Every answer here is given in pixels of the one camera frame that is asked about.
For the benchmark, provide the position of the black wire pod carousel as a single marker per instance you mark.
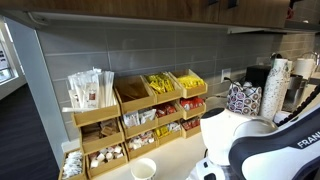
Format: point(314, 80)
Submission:
point(244, 98)

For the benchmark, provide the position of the wall power outlet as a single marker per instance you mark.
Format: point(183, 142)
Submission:
point(226, 73)

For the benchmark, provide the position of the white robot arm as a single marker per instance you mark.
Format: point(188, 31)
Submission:
point(240, 147)

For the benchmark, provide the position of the black coffee machine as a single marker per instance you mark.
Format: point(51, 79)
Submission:
point(257, 75)

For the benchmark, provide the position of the white paper cup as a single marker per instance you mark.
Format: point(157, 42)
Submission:
point(144, 169)

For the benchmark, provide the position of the wooden condiment organizer rack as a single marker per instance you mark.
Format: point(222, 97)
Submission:
point(120, 119)

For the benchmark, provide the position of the left paper cup stack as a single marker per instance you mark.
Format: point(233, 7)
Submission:
point(275, 87)

